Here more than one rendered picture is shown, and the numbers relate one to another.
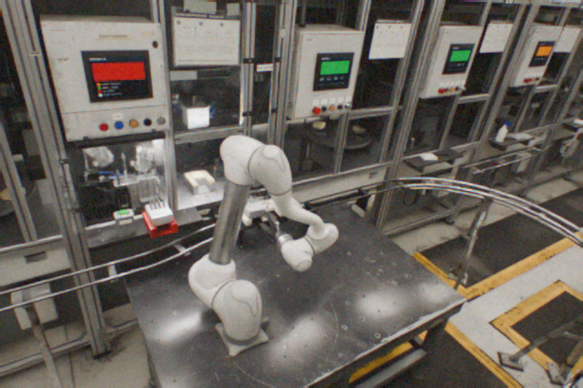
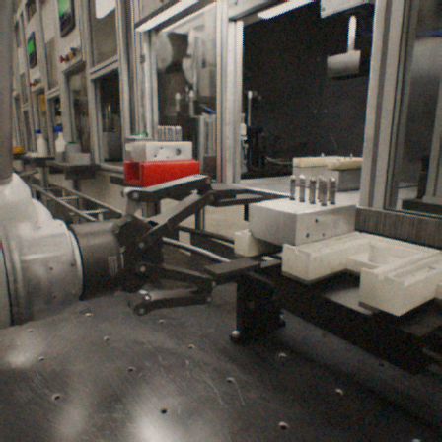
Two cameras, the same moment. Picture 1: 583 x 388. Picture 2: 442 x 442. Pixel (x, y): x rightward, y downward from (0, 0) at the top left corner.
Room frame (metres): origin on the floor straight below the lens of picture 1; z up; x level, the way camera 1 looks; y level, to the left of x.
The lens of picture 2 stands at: (1.66, -0.32, 1.02)
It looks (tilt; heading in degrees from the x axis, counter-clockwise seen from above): 13 degrees down; 89
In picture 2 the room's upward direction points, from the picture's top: straight up
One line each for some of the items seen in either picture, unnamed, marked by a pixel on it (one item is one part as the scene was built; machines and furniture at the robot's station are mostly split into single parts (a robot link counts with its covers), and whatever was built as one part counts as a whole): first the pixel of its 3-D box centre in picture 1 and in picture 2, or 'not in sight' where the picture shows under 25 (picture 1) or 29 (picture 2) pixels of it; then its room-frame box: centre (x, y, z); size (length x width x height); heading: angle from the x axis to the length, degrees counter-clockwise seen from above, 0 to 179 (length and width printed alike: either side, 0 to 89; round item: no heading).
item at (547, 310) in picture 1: (562, 324); not in sight; (2.05, -2.08, 0.01); 1.00 x 0.55 x 0.01; 125
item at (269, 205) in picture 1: (269, 212); (365, 284); (1.85, 0.11, 0.84); 0.36 x 0.14 x 0.10; 125
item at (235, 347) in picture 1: (246, 328); not in sight; (1.13, 0.13, 0.71); 0.22 x 0.18 x 0.06; 125
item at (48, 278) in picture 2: (285, 243); (40, 268); (1.50, 0.00, 0.90); 0.09 x 0.06 x 0.09; 124
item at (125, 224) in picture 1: (124, 222); (142, 156); (1.44, 0.76, 0.97); 0.08 x 0.08 x 0.12; 35
